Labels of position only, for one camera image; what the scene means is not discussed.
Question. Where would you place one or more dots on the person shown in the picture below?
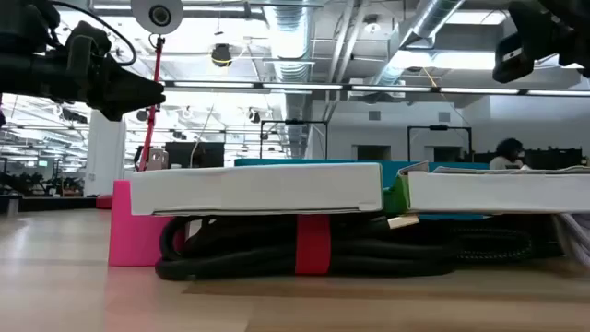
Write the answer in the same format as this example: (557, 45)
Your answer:
(507, 154)

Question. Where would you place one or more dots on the small pink block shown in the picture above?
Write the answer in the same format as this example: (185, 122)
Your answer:
(131, 235)

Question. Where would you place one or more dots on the white box with text print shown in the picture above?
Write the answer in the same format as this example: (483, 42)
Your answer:
(498, 191)

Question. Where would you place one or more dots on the black frame light bar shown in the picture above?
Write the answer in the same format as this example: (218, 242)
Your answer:
(369, 87)

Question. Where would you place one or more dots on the white round overhead camera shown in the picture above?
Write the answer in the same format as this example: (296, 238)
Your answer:
(156, 15)

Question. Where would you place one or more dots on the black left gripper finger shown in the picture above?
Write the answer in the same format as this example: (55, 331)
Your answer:
(133, 94)

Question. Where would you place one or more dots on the red desk lamp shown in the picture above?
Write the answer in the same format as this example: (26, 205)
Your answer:
(151, 115)

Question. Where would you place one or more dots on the white instruction cards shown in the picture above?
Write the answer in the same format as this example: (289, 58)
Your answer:
(258, 189)

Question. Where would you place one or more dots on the white pillar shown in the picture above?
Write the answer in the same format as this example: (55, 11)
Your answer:
(105, 157)

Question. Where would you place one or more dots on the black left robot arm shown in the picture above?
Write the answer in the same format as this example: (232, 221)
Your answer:
(27, 14)

